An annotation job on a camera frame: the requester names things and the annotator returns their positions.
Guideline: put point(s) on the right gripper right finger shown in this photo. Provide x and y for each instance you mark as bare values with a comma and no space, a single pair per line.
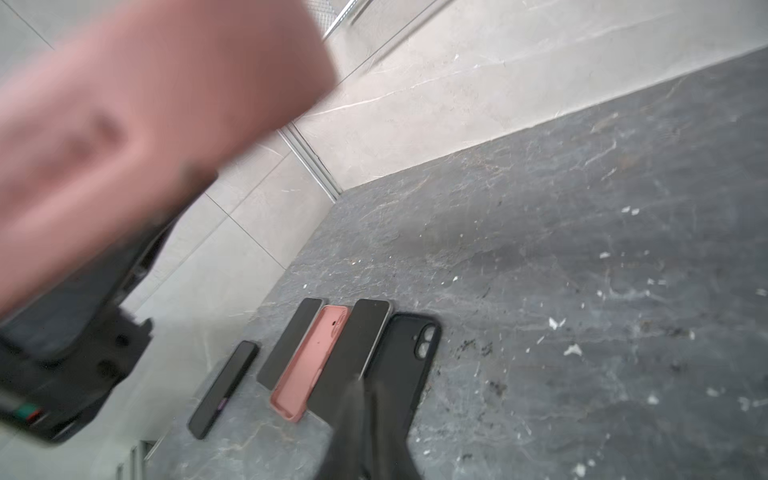
387,455

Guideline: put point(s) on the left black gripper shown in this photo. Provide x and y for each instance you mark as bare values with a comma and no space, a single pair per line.
63,355

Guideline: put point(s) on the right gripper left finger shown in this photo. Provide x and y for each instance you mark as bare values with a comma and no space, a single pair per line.
345,452

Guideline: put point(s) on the pink phone case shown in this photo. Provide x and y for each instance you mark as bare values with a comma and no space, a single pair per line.
136,114
289,396

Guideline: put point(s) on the black phone case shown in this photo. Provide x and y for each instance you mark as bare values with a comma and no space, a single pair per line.
401,365

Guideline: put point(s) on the phone with black screen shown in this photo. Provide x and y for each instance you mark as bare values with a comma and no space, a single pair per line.
288,342

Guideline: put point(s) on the white wire mesh basket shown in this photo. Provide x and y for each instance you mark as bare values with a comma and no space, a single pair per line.
330,15

